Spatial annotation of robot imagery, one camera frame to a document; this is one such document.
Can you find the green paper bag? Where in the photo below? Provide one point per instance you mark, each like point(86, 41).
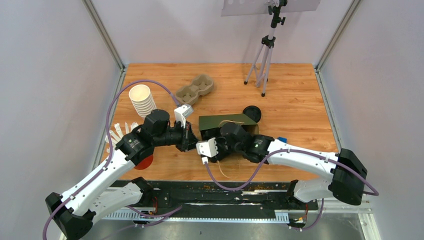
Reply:
point(227, 162)

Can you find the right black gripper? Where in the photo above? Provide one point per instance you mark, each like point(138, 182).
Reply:
point(221, 154)

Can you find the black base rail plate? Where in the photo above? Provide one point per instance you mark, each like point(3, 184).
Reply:
point(204, 201)

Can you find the red cup holder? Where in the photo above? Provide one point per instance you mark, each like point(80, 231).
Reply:
point(145, 163)

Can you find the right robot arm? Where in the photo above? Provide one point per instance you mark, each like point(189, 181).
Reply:
point(341, 174)

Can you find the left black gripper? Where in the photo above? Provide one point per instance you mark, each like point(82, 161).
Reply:
point(188, 135)

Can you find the stack of white paper cups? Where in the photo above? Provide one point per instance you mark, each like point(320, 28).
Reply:
point(142, 100)

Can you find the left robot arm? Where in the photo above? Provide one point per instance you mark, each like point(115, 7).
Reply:
point(76, 210)

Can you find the stack of black lids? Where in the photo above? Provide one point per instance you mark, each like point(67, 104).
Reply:
point(253, 112)

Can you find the camera tripod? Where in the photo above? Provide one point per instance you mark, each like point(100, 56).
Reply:
point(262, 60)

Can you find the blue toy brick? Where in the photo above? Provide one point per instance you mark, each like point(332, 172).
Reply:
point(282, 139)

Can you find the cardboard cup carrier tray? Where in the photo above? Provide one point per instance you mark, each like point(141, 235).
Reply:
point(200, 85)

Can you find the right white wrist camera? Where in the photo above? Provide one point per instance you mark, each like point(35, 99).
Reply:
point(207, 149)

